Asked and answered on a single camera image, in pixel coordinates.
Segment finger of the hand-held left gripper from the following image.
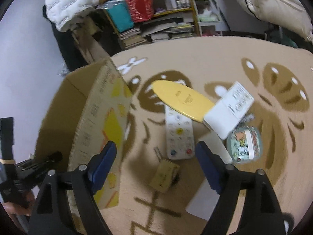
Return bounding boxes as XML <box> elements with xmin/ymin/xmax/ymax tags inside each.
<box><xmin>15</xmin><ymin>151</ymin><xmax>63</xmax><ymax>177</ymax></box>

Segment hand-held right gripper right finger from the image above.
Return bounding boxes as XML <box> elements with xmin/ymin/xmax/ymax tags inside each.
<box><xmin>195</xmin><ymin>142</ymin><xmax>287</xmax><ymax>235</ymax></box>

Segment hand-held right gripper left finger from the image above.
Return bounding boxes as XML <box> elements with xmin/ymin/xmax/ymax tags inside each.
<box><xmin>28</xmin><ymin>141</ymin><xmax>117</xmax><ymax>235</ymax></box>

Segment white rectangular box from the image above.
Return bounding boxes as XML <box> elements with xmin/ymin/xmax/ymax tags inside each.
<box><xmin>185</xmin><ymin>132</ymin><xmax>233</xmax><ymax>222</ymax></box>

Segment cartoon printed earphone case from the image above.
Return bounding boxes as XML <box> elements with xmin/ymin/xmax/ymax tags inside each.
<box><xmin>225</xmin><ymin>114</ymin><xmax>263</xmax><ymax>165</ymax></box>

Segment long white remote control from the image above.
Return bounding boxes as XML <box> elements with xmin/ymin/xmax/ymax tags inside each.
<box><xmin>164</xmin><ymin>104</ymin><xmax>195</xmax><ymax>161</ymax></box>

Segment brown cardboard box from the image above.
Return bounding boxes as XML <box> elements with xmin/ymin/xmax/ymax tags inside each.
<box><xmin>34</xmin><ymin>57</ymin><xmax>134</xmax><ymax>235</ymax></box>

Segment white fan remote control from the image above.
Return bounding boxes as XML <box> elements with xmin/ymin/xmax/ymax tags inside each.
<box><xmin>203</xmin><ymin>81</ymin><xmax>255</xmax><ymax>140</ymax></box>

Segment oval plastic case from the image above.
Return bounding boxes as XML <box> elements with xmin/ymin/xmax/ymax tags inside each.
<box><xmin>150</xmin><ymin>80</ymin><xmax>216</xmax><ymax>123</ymax></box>

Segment person's left hand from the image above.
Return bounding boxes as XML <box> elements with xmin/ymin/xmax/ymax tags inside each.
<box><xmin>3</xmin><ymin>191</ymin><xmax>37</xmax><ymax>217</ymax></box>

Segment beige patterned rug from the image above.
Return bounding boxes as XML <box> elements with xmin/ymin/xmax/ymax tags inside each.
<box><xmin>98</xmin><ymin>36</ymin><xmax>313</xmax><ymax>235</ymax></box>

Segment black garment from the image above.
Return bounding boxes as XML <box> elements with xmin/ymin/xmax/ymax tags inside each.
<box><xmin>43</xmin><ymin>5</ymin><xmax>98</xmax><ymax>71</ymax></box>

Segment flat cardboard sheets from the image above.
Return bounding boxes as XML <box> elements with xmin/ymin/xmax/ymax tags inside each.
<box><xmin>72</xmin><ymin>24</ymin><xmax>110</xmax><ymax>64</ymax></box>

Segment stack of books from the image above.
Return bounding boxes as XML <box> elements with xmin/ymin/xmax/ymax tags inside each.
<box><xmin>119</xmin><ymin>28</ymin><xmax>147</xmax><ymax>49</ymax></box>

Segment stack of flat magazines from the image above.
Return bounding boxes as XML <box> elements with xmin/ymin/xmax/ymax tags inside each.
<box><xmin>140</xmin><ymin>17</ymin><xmax>196</xmax><ymax>42</ymax></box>

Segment teal bag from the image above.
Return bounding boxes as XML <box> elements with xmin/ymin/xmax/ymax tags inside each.
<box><xmin>106</xmin><ymin>0</ymin><xmax>135</xmax><ymax>33</ymax></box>

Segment white puffer jacket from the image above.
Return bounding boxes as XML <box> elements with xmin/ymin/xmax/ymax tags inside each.
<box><xmin>45</xmin><ymin>0</ymin><xmax>101</xmax><ymax>33</ymax></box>

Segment wooden shelf with books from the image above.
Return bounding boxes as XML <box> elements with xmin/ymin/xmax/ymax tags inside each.
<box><xmin>90</xmin><ymin>0</ymin><xmax>203</xmax><ymax>49</ymax></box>

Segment red patterned bag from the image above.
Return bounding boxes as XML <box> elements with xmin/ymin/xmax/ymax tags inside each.
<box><xmin>125</xmin><ymin>0</ymin><xmax>155</xmax><ymax>23</ymax></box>

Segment cream pillow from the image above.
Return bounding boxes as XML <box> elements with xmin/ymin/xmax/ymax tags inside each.
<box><xmin>228</xmin><ymin>0</ymin><xmax>313</xmax><ymax>42</ymax></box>

